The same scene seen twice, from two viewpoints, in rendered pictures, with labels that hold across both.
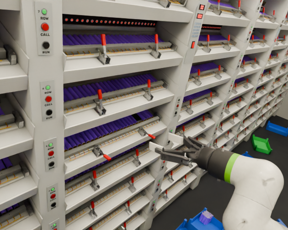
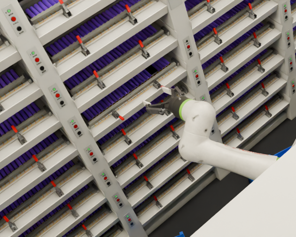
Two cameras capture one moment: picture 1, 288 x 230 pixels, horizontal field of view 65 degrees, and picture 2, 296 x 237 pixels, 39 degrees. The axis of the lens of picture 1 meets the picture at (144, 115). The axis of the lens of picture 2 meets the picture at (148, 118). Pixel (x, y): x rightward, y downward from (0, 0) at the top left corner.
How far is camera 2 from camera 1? 1.22 m
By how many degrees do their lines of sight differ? 28
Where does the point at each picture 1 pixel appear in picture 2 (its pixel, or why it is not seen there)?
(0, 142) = (42, 128)
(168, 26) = not seen: outside the picture
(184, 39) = not seen: outside the picture
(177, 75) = (171, 22)
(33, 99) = (49, 99)
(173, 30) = not seen: outside the picture
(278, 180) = (201, 115)
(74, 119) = (83, 98)
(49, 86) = (54, 88)
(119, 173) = (150, 125)
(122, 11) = (82, 16)
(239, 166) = (184, 109)
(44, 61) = (45, 76)
